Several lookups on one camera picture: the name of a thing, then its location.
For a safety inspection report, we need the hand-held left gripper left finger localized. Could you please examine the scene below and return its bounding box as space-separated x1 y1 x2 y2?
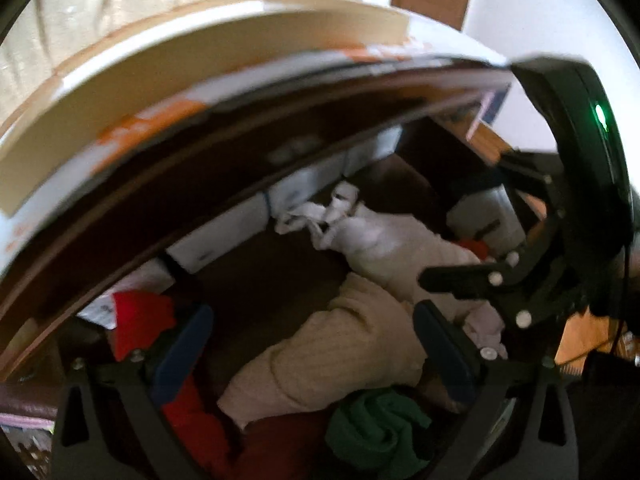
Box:
50 302 216 480

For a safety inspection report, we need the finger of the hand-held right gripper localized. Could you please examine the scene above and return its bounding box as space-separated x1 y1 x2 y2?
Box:
417 207 588 333
496 151 562 201

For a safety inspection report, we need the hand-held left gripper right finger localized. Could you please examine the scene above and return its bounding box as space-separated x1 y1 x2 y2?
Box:
412 300 583 480

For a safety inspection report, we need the pink underwear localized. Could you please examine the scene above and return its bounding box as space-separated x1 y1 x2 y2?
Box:
464 304 508 358

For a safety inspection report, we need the beige strappy underwear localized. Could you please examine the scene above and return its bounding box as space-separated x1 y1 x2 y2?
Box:
272 180 483 306

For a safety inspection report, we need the dark wooden drawer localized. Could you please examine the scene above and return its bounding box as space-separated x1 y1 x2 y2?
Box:
0 125 551 480

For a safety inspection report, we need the green underwear black waistband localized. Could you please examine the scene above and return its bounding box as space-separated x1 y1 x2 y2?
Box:
325 389 433 471

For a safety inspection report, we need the shallow cardboard tray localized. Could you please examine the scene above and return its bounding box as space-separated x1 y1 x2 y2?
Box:
0 0 412 218

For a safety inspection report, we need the white plastic container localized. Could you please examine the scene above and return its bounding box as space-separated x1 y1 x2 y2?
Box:
446 185 527 247

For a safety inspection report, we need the white cardboard box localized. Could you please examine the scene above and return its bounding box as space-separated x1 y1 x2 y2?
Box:
345 127 403 176
77 257 173 331
167 195 271 273
267 160 348 216

